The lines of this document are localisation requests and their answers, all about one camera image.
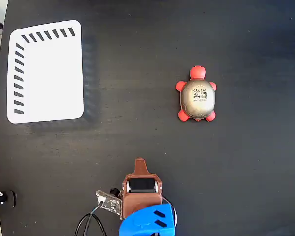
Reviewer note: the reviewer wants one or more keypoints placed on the red turtle toy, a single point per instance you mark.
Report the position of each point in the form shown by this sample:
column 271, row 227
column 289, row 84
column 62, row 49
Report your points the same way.
column 197, row 98

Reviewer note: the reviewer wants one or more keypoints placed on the white tray with black stripes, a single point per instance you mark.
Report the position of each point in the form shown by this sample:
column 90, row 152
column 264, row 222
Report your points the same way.
column 51, row 78

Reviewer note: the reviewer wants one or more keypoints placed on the brown gripper with servo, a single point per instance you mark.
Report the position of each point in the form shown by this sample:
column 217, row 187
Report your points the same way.
column 141, row 198

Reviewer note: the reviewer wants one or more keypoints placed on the black table clamp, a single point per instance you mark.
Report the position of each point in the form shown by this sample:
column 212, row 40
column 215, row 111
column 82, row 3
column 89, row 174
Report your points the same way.
column 7, row 197

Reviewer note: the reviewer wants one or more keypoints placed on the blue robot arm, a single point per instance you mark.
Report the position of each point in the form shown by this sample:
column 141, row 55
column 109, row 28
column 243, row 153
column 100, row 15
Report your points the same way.
column 145, row 221

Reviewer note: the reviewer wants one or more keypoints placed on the bare camera circuit board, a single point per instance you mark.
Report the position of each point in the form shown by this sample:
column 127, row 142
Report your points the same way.
column 110, row 202

